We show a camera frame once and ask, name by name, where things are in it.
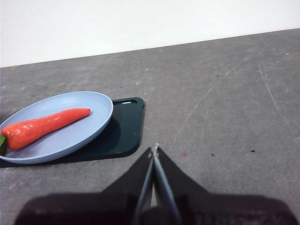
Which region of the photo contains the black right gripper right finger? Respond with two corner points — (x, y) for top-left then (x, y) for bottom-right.
(153, 145), (300, 225)

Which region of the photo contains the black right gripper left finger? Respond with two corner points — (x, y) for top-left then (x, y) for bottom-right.
(13, 147), (156, 225)

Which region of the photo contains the blue round plate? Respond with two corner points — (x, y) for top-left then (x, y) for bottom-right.
(0, 90), (114, 165)

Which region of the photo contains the orange carrot with green leaves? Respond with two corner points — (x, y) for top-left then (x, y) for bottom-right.
(0, 107), (91, 155)

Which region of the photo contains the black cutting board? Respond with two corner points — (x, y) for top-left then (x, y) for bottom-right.
(0, 97), (145, 168)

